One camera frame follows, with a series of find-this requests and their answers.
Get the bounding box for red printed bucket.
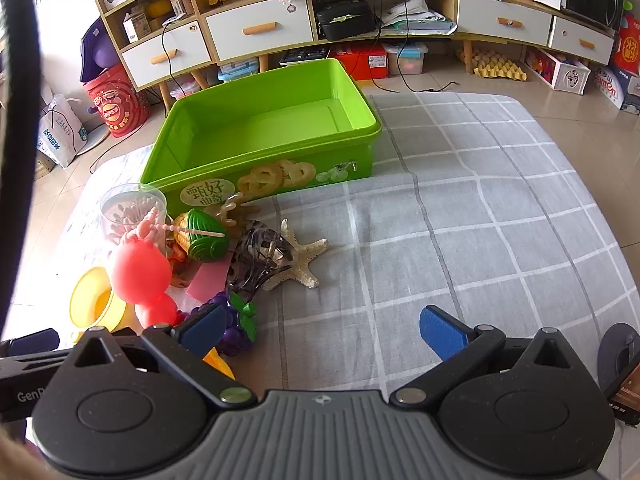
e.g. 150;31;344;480
82;65;151;138

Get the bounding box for black power cable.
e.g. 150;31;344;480
161;14;187;111

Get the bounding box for green plastic box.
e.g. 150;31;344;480
139;58;383;218

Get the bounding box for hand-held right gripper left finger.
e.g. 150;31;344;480
62;304;258;409

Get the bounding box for clear cotton swab jar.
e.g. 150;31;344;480
99;184;168;256

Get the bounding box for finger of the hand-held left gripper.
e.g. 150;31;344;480
0;329;61;359

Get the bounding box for purple toy grapes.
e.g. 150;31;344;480
200;290;258;358

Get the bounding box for pink rubber squeeze toy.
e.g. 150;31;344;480
107;232;183;328

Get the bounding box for blue lidded storage box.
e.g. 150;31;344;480
218;57;261;83

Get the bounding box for toy corn cob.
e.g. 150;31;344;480
172;209;232;263

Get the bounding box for orange plastic toy food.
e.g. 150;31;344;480
202;347;236;381

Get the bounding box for small white carton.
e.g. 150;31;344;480
123;12;151;42

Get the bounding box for yellow toy pot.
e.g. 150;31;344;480
69;266;136;333

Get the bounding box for yellow egg tray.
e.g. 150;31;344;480
472;49;528;82

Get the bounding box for wooden cabinet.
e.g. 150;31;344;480
87;0;626;111

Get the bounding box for purple plush toy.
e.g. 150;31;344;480
80;17;121;83

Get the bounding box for beige starfish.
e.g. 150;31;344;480
262;219;328;290

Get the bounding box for pink flat block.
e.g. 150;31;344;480
185;257;233;301

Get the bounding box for white drawer wooden handle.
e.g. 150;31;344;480
457;0;553;48
206;0;315;63
549;16;615;65
121;25;213;88

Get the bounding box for white paper bag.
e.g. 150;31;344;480
37;94;88;168

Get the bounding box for folded papers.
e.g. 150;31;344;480
382;0;458;36

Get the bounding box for white printed box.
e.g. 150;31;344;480
525;47;592;95

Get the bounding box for beige rubber hand toy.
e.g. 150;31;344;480
219;192;261;238

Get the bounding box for dark grey round object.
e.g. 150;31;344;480
597;322;640;401

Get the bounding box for red and blue carton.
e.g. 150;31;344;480
592;67;640;111

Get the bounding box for red printed box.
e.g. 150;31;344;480
612;25;640;78

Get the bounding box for orange toy figure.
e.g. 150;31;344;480
167;242;193;286

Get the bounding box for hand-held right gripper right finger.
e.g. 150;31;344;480
391;305;588;408

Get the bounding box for grey checked tablecloth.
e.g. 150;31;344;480
30;91;626;401

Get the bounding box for leopard print hair clip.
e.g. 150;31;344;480
226;220;296;301

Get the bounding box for clear plastic storage box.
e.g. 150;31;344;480
382;42;429;77

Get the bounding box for black case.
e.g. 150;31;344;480
316;0;377;41

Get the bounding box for small clear storage box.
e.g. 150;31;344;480
170;77;201;101

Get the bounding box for red flat carton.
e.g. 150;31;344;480
330;42;388;80

